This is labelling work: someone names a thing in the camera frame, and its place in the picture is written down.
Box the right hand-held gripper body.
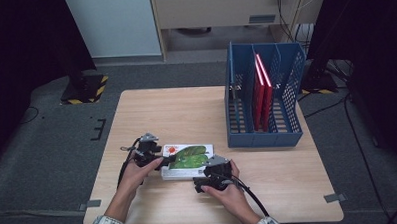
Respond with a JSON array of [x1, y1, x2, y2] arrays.
[[202, 153, 235, 193]]

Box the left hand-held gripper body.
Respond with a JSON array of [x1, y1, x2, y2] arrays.
[[132, 131, 163, 168]]

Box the white book with green leaf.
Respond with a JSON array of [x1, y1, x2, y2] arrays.
[[160, 141, 216, 181]]

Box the blue plastic file rack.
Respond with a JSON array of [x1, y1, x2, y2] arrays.
[[222, 38, 310, 150]]

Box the red hardcover book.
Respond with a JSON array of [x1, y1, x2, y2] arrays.
[[250, 55, 266, 132], [254, 52, 275, 133]]

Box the dark blue picture book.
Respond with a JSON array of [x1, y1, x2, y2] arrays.
[[228, 50, 239, 132]]

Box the person's right hand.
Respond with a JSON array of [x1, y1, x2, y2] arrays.
[[199, 158, 257, 218]]

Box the person's left hand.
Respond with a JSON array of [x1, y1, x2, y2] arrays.
[[115, 156, 165, 198]]

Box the grey tape piece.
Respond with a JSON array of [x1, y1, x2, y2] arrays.
[[77, 198, 103, 212], [323, 193, 347, 204]]

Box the black stand with striped base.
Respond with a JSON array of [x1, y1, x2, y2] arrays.
[[57, 54, 110, 106], [299, 58, 340, 96]]

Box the white panel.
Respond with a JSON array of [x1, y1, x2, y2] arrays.
[[65, 0, 163, 60]]

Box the beige desk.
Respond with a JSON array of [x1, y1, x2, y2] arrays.
[[149, 0, 329, 63]]

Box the black curtain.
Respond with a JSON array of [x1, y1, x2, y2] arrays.
[[304, 0, 397, 176], [0, 0, 101, 168]]

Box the grey label on desk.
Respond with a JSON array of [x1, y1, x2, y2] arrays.
[[248, 13, 276, 24]]

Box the left hand-held gripper cable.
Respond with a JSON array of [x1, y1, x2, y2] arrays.
[[114, 136, 144, 190]]

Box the hand-held gripper cable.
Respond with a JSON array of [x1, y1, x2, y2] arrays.
[[114, 136, 144, 190], [222, 176, 270, 219]]

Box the right hand-held gripper cable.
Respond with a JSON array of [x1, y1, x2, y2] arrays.
[[222, 176, 270, 219]]

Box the tangle of black cables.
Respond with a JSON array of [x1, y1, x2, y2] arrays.
[[326, 58, 355, 86]]

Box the black hanging cable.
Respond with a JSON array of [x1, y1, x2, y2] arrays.
[[275, 0, 297, 43]]

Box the yellow hanging cable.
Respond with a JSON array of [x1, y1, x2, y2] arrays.
[[287, 0, 311, 40]]

